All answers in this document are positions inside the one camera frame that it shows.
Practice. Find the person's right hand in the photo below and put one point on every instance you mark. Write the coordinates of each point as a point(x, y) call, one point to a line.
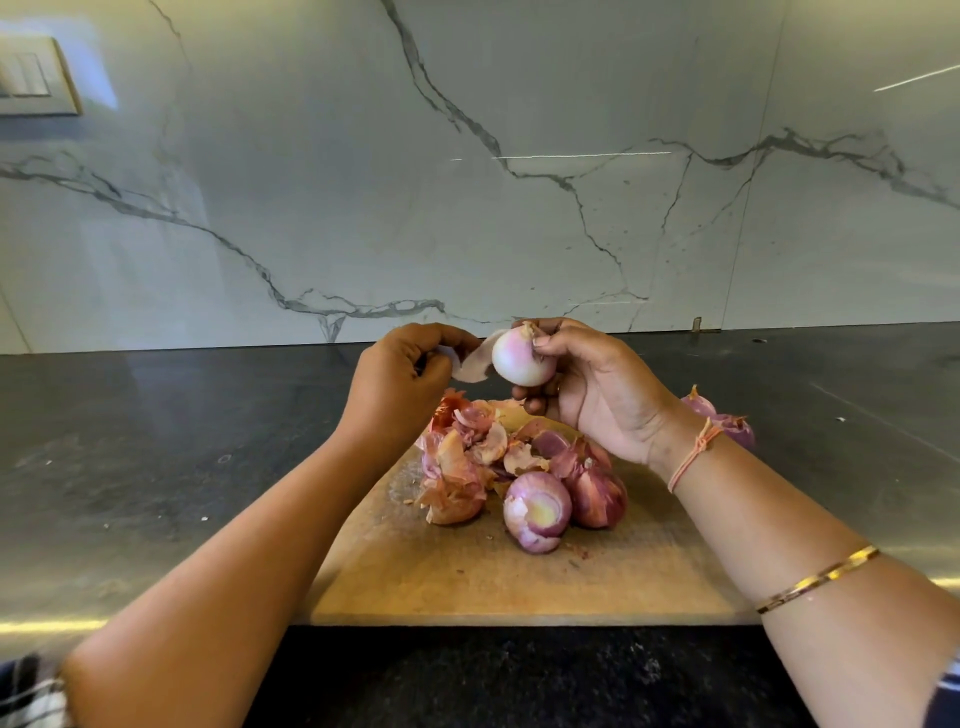
point(615, 393)

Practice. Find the person's left hand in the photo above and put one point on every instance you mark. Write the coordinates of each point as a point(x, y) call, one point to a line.
point(393, 393)

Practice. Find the small red onion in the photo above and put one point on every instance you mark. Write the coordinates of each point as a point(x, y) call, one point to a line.
point(699, 402)

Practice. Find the pile of onion peels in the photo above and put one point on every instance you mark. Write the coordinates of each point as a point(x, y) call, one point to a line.
point(458, 450)

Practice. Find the brownish red onion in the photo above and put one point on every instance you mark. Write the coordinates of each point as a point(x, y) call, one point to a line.
point(522, 357)

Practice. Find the red onion with pale patch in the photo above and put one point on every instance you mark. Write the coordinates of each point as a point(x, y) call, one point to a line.
point(537, 512)

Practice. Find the person's left forearm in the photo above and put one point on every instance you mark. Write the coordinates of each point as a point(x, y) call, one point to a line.
point(210, 608)

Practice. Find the person's right forearm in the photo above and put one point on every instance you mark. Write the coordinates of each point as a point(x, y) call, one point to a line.
point(818, 578)

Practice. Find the wooden cutting board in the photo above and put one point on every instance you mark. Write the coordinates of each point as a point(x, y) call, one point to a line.
point(435, 585)

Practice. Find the gold bangle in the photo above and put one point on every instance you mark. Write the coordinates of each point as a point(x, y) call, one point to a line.
point(822, 581)

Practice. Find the black white plaid sleeve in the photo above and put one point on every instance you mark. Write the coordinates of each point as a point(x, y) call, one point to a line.
point(30, 698)

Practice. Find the white wall switch plate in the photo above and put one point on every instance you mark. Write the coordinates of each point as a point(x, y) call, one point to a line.
point(33, 75)

